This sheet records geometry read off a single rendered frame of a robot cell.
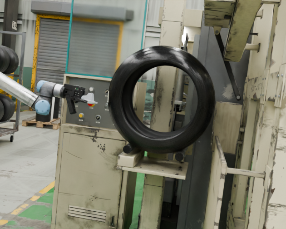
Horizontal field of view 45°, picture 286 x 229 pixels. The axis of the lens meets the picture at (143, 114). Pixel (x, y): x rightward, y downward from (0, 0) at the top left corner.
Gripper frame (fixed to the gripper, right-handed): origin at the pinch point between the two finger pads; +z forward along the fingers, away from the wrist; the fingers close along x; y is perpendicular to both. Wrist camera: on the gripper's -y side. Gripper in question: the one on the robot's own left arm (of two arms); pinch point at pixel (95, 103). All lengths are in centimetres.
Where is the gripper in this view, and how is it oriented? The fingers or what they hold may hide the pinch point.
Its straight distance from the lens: 198.9
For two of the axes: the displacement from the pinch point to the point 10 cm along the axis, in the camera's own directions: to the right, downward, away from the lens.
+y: 2.3, -9.7, -1.1
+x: 1.7, -0.7, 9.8
